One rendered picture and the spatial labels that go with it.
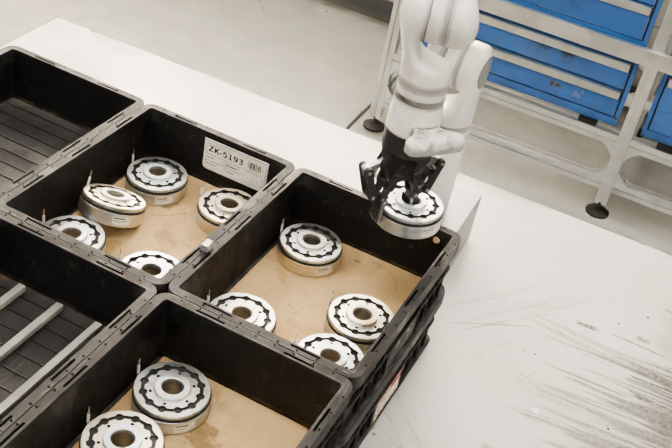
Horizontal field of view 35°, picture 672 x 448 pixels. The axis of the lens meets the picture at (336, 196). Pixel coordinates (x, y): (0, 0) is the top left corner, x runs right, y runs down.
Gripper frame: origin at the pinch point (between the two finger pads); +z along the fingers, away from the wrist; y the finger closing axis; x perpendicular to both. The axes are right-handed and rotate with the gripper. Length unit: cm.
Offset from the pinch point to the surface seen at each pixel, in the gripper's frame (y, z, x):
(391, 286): -4.6, 17.2, -1.2
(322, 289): 6.7, 17.2, -3.4
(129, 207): 31.4, 12.7, -25.1
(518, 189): -139, 100, -119
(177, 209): 21.8, 17.2, -28.5
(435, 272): -5.0, 7.2, 7.8
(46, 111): 35, 17, -63
